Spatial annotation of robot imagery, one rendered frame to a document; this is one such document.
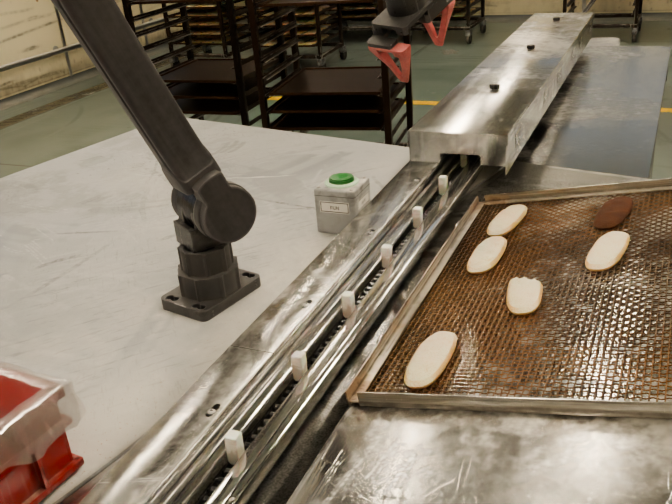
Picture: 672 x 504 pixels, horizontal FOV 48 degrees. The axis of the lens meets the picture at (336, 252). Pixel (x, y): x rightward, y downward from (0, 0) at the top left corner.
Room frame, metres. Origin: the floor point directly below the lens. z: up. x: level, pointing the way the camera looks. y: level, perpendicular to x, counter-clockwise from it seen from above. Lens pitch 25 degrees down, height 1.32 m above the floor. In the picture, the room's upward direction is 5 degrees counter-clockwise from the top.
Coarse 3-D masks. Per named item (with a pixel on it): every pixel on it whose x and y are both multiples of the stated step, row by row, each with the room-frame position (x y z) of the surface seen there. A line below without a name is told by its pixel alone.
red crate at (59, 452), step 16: (48, 448) 0.58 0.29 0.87; (64, 448) 0.59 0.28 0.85; (32, 464) 0.56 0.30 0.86; (48, 464) 0.58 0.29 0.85; (64, 464) 0.59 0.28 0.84; (80, 464) 0.60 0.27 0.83; (0, 480) 0.53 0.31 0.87; (16, 480) 0.55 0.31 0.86; (32, 480) 0.56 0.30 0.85; (48, 480) 0.57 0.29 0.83; (64, 480) 0.58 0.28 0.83; (0, 496) 0.53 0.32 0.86; (16, 496) 0.54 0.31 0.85; (32, 496) 0.55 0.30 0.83
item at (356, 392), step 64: (512, 192) 1.01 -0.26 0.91; (576, 192) 0.97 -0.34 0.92; (640, 192) 0.93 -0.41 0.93; (448, 256) 0.86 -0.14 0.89; (576, 256) 0.78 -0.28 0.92; (640, 256) 0.74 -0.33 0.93; (448, 320) 0.70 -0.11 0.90; (576, 320) 0.64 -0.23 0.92; (384, 384) 0.60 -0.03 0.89; (448, 384) 0.58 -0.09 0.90; (512, 384) 0.55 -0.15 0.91; (576, 384) 0.53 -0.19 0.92
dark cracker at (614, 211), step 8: (608, 200) 0.90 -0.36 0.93; (616, 200) 0.89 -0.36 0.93; (624, 200) 0.89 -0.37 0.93; (632, 200) 0.90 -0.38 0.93; (608, 208) 0.87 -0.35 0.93; (616, 208) 0.87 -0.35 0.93; (624, 208) 0.87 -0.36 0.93; (600, 216) 0.86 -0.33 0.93; (608, 216) 0.85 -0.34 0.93; (616, 216) 0.85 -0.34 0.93; (624, 216) 0.85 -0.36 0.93; (600, 224) 0.84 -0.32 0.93; (608, 224) 0.83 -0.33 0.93; (616, 224) 0.83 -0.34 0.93
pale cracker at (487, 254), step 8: (488, 240) 0.86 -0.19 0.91; (496, 240) 0.86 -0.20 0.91; (504, 240) 0.86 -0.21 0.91; (480, 248) 0.84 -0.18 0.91; (488, 248) 0.83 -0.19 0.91; (496, 248) 0.83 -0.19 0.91; (504, 248) 0.84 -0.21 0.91; (472, 256) 0.83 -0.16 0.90; (480, 256) 0.82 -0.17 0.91; (488, 256) 0.81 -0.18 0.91; (496, 256) 0.81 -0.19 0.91; (472, 264) 0.80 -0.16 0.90; (480, 264) 0.80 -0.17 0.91; (488, 264) 0.80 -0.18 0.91; (472, 272) 0.79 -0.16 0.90; (480, 272) 0.79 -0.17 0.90
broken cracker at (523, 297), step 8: (512, 280) 0.74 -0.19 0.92; (520, 280) 0.73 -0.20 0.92; (528, 280) 0.73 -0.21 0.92; (536, 280) 0.72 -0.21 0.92; (512, 288) 0.72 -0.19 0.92; (520, 288) 0.71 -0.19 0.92; (528, 288) 0.71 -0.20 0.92; (536, 288) 0.71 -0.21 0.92; (512, 296) 0.70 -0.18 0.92; (520, 296) 0.69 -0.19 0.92; (528, 296) 0.69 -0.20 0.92; (536, 296) 0.69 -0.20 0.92; (512, 304) 0.69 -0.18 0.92; (520, 304) 0.68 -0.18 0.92; (528, 304) 0.68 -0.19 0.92; (536, 304) 0.68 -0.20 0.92; (512, 312) 0.68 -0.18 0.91; (520, 312) 0.67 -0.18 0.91; (528, 312) 0.67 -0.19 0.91
